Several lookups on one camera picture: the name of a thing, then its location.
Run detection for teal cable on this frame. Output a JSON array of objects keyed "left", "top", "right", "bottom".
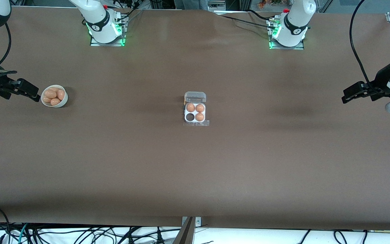
[{"left": 17, "top": 223, "right": 29, "bottom": 244}]

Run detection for dark camera mount pole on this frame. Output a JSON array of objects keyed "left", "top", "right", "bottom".
[{"left": 173, "top": 217, "right": 195, "bottom": 244}]

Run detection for black base cable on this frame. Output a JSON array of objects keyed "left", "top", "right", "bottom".
[{"left": 115, "top": 0, "right": 145, "bottom": 22}]

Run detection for white round bowl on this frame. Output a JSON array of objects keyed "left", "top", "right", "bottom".
[{"left": 41, "top": 85, "right": 68, "bottom": 108}]

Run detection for short black table cable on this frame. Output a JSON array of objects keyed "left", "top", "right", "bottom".
[{"left": 247, "top": 9, "right": 270, "bottom": 21}]

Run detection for black tangled cable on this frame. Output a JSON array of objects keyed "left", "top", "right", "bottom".
[
  {"left": 68, "top": 226, "right": 114, "bottom": 244},
  {"left": 114, "top": 226, "right": 145, "bottom": 244}
]

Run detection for grey bystander trousers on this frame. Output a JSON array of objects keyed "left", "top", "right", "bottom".
[{"left": 174, "top": 0, "right": 209, "bottom": 10}]

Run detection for brown table cover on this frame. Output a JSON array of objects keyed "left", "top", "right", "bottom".
[{"left": 0, "top": 6, "right": 390, "bottom": 231}]

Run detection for small metal bracket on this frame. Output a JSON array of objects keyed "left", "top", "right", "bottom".
[{"left": 181, "top": 217, "right": 201, "bottom": 227}]

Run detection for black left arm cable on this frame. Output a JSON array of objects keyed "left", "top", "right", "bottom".
[{"left": 349, "top": 0, "right": 385, "bottom": 95}]

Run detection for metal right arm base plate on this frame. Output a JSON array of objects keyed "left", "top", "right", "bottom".
[{"left": 90, "top": 13, "right": 128, "bottom": 47}]

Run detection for clear plastic egg box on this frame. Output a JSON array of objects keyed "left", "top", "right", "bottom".
[{"left": 183, "top": 91, "right": 210, "bottom": 127}]

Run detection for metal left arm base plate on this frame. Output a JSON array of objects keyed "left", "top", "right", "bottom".
[{"left": 269, "top": 17, "right": 305, "bottom": 50}]

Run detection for long black table cable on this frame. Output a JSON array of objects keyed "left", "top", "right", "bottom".
[{"left": 220, "top": 14, "right": 277, "bottom": 29}]

